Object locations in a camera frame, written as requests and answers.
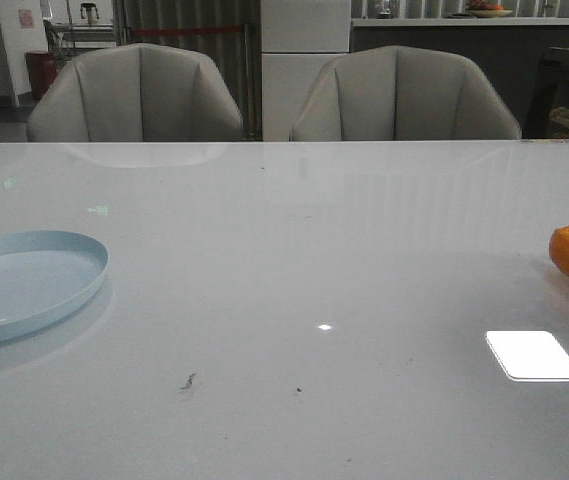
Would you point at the grey upholstered chair left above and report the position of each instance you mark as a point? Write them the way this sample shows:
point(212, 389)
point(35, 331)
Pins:
point(137, 93)

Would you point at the dark grey counter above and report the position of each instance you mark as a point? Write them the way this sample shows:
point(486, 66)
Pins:
point(526, 59)

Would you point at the fruit bowl on counter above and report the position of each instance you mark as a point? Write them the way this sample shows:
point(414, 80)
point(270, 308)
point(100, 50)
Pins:
point(486, 9)

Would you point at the grey upholstered chair right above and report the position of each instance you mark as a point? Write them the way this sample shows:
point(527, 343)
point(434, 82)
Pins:
point(400, 93)

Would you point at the light blue round plate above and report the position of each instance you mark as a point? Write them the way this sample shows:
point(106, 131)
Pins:
point(45, 276)

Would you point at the grey upholstered chair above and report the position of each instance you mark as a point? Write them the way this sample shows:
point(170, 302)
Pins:
point(137, 93)
point(400, 93)

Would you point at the white cabinet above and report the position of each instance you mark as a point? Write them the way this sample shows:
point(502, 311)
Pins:
point(297, 39)

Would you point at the metal trolley rack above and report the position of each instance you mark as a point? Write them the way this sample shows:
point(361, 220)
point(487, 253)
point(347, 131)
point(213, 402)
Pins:
point(72, 27)

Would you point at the red barrier belt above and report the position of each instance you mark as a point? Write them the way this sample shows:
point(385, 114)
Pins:
point(202, 31)

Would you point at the red bin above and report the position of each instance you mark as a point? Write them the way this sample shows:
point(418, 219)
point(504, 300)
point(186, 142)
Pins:
point(42, 71)

